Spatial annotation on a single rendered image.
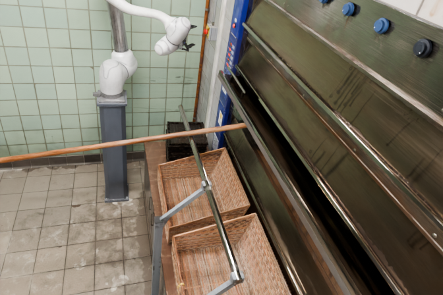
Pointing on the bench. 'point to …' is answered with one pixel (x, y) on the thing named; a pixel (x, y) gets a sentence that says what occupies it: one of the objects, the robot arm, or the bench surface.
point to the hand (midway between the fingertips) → (193, 35)
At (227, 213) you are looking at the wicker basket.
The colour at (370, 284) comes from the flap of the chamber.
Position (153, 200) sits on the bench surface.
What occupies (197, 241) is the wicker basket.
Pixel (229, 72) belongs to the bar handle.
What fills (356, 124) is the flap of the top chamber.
